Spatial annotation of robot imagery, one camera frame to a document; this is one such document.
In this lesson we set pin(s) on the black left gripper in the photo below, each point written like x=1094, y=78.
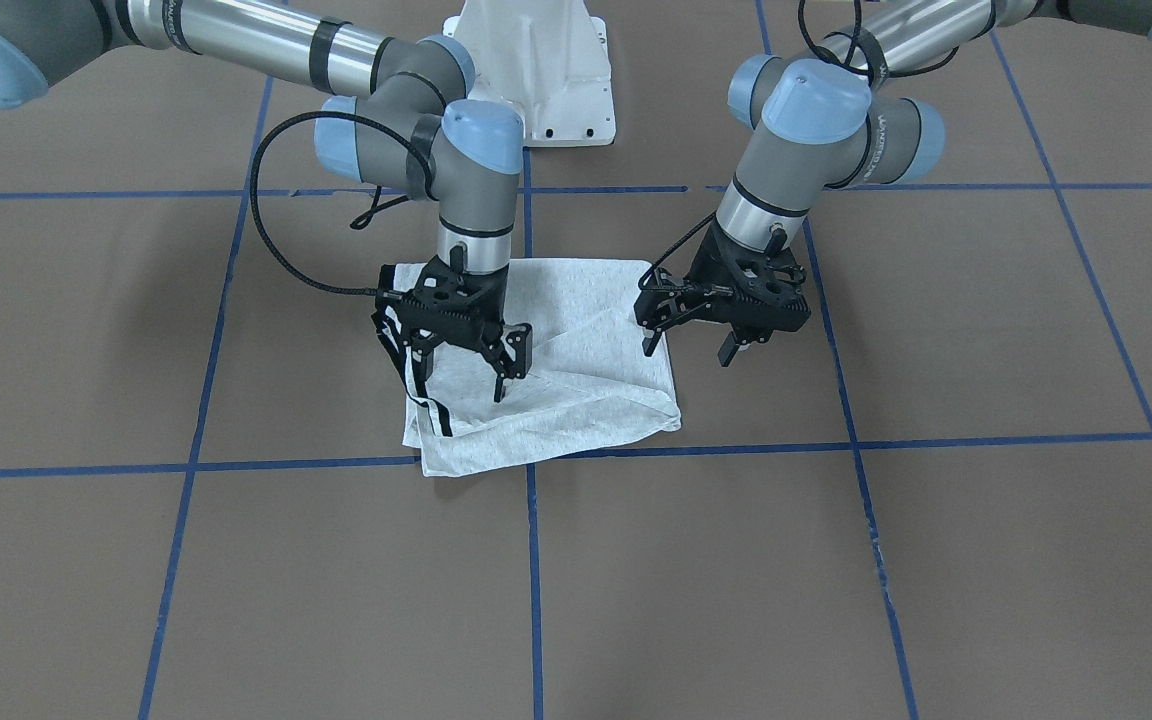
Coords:
x=704, y=268

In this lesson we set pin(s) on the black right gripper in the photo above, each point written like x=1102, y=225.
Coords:
x=492, y=293

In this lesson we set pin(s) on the grey cartoon print t-shirt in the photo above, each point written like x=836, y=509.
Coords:
x=589, y=384

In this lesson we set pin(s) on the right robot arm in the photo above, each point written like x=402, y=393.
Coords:
x=399, y=115

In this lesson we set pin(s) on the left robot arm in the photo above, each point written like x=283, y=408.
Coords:
x=818, y=123

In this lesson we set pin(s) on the white camera pole base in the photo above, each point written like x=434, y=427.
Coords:
x=546, y=60

